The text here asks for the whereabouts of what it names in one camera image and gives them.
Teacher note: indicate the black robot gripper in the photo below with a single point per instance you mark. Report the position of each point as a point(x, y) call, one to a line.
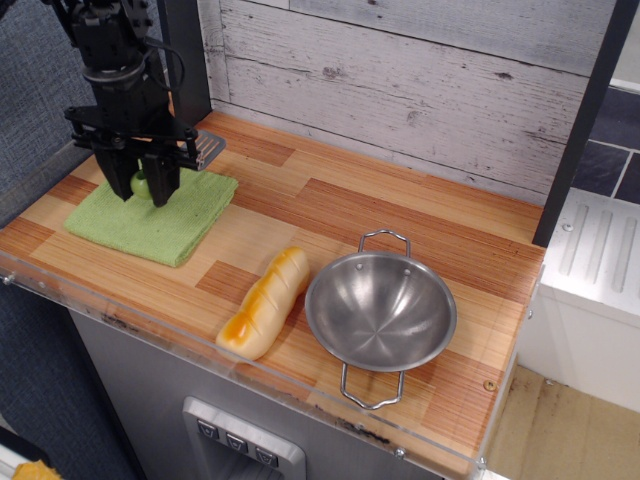
point(131, 104)

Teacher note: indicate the green handled grey spatula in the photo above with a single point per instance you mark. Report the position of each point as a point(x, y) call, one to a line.
point(208, 147)

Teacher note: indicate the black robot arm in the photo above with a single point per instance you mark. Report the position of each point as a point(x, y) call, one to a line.
point(112, 35)

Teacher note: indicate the green folded cloth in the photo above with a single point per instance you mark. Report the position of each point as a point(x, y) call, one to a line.
point(166, 235)

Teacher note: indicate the toy bread baguette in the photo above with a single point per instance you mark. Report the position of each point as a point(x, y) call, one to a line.
point(252, 331)

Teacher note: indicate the grey dispenser button panel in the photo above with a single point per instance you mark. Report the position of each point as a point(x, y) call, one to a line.
point(225, 446)

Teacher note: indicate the yellow object bottom corner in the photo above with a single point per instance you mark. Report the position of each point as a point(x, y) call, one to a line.
point(35, 471)

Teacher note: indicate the white ridged side unit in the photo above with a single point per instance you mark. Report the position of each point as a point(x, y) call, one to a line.
point(582, 328)

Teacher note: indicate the steel two-handled bowl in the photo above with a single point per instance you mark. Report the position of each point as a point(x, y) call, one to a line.
point(382, 312)

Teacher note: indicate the dark right vertical post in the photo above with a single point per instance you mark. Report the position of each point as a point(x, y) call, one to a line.
point(609, 53)

